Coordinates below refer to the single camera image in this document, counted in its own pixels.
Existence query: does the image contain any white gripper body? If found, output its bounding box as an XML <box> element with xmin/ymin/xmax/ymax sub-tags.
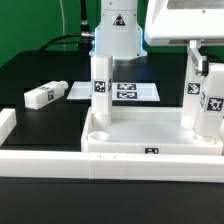
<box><xmin>144</xmin><ymin>0</ymin><xmax>224</xmax><ymax>46</ymax></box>

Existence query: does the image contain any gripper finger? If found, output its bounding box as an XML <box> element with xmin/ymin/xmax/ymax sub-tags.
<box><xmin>187</xmin><ymin>40</ymin><xmax>209</xmax><ymax>76</ymax></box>

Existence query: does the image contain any white desk top tray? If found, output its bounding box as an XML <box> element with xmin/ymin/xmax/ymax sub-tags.
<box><xmin>81</xmin><ymin>106</ymin><xmax>223</xmax><ymax>156</ymax></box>

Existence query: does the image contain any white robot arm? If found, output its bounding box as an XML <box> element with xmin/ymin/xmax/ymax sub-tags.
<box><xmin>90</xmin><ymin>0</ymin><xmax>224</xmax><ymax>75</ymax></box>

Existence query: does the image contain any marker tag sheet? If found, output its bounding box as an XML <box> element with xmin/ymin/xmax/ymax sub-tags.
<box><xmin>67</xmin><ymin>82</ymin><xmax>160</xmax><ymax>102</ymax></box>

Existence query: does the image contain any white left fence block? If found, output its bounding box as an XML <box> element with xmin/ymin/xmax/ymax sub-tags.
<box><xmin>0</xmin><ymin>108</ymin><xmax>17</xmax><ymax>146</ymax></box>

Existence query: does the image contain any white front fence bar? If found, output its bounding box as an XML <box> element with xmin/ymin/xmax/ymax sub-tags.
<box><xmin>0</xmin><ymin>150</ymin><xmax>224</xmax><ymax>183</ymax></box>

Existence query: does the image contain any black cable with connector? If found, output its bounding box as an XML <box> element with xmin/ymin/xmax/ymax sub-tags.
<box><xmin>38</xmin><ymin>0</ymin><xmax>97</xmax><ymax>52</ymax></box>

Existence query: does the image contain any white thin cable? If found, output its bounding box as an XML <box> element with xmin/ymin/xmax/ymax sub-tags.
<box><xmin>59</xmin><ymin>0</ymin><xmax>67</xmax><ymax>52</ymax></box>

